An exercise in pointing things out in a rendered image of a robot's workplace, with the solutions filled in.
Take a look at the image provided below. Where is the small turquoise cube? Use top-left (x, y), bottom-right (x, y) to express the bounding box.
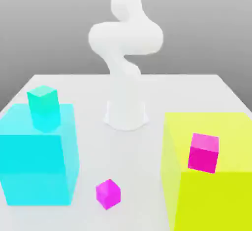
top-left (27, 85), bottom-right (62, 133)

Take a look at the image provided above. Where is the small magenta cube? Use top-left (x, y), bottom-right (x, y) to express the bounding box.
top-left (95, 178), bottom-right (122, 211)

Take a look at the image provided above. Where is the small pink cube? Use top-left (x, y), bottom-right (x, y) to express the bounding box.
top-left (187, 132), bottom-right (220, 174)

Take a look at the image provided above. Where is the large cyan box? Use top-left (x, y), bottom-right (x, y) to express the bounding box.
top-left (0, 103), bottom-right (80, 207)

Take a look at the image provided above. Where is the large yellow box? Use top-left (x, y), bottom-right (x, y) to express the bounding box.
top-left (160, 112), bottom-right (252, 231)

